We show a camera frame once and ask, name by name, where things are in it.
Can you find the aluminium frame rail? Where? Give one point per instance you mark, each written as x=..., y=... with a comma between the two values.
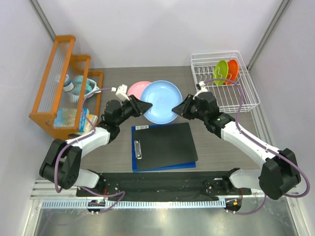
x=75, y=197

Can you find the black clipboard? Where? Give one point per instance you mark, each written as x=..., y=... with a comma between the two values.
x=165, y=145

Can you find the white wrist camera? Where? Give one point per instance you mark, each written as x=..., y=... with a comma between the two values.
x=201, y=87
x=121, y=92

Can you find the orange plate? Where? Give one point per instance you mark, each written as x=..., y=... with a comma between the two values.
x=233, y=69

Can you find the blue folder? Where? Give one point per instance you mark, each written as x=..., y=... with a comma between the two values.
x=162, y=168

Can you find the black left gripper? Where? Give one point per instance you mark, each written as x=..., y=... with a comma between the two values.
x=141, y=107

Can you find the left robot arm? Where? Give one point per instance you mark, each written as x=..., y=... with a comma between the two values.
x=62, y=162

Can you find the green plate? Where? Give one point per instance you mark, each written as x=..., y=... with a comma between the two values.
x=220, y=72

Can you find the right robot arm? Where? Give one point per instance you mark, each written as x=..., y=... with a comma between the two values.
x=276, y=174

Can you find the orange wooden shelf rack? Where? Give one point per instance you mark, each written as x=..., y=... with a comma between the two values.
x=51, y=97

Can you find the white and teal bowl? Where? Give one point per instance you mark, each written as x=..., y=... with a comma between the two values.
x=91, y=86

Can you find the small white blue jar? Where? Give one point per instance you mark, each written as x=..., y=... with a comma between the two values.
x=68, y=84

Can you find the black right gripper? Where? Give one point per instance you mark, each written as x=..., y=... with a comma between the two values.
x=182, y=108

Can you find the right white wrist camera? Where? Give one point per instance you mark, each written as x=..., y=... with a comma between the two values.
x=201, y=87

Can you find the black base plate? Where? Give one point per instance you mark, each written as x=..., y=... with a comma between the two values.
x=169, y=186

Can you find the white wire dish rack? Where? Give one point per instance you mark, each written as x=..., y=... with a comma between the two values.
x=240, y=95

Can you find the pink plate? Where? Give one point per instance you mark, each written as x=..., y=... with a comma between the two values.
x=137, y=89

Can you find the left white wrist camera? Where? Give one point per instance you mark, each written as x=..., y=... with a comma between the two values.
x=121, y=92

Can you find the teal scrub brush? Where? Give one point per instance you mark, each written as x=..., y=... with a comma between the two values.
x=74, y=94

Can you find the blue plate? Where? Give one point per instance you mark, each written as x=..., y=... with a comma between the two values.
x=164, y=96

